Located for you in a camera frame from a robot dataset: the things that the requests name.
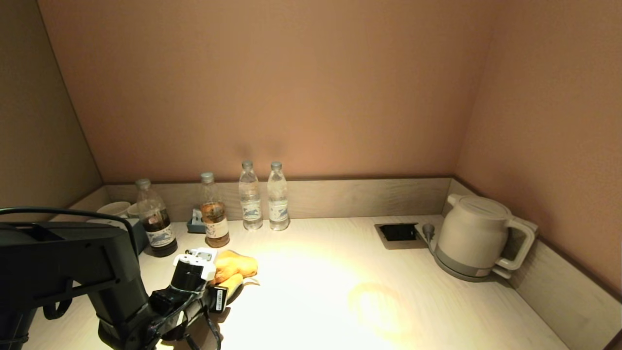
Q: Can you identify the grey plug with cable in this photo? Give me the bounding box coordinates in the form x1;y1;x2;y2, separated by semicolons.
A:
421;223;438;256

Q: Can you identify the white electric kettle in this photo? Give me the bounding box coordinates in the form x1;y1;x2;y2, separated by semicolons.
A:
435;194;535;274

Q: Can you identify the blue-grey tissue box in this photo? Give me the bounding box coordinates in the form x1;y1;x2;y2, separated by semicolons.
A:
87;218;149;256

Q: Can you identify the grey kettle base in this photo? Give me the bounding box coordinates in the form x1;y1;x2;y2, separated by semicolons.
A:
432;250;512;283

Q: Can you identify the plastic bottle dark liquid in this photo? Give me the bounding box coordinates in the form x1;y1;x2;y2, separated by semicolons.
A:
136;178;178;257

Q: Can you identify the black corrugated cable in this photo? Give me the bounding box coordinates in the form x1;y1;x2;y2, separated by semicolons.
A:
43;292;73;320

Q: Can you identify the plastic bottle amber liquid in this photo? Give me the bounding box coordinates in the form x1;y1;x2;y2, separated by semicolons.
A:
200;172;230;248

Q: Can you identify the clear water bottle blue label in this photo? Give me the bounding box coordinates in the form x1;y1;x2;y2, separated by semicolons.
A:
239;160;263;230
267;161;290;231

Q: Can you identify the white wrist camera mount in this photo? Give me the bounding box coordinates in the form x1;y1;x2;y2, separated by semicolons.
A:
173;247;219;281

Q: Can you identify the orange microfibre cloth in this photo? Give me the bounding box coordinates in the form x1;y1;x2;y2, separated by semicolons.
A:
211;250;260;304

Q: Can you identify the recessed black power socket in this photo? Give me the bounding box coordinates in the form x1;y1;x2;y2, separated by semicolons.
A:
374;223;428;250

